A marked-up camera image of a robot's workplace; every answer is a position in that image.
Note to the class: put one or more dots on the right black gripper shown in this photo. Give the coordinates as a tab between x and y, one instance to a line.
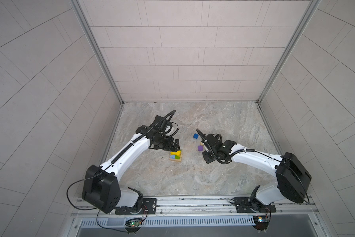
204	154

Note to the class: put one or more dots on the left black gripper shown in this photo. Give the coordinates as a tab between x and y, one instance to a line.
168	147

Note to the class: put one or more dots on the yellow wood block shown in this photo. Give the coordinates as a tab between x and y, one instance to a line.
178	153

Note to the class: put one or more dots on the natural wood block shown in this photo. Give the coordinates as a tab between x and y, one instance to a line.
174	160

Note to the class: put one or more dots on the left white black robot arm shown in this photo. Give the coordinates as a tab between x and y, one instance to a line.
101	184

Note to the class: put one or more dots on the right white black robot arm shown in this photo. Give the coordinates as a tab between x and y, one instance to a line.
291	178

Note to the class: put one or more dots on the right circuit board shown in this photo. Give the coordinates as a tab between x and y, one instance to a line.
261	222

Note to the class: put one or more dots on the left green circuit board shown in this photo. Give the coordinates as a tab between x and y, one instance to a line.
133	223

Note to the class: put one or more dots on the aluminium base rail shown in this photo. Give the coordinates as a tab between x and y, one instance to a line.
220	205

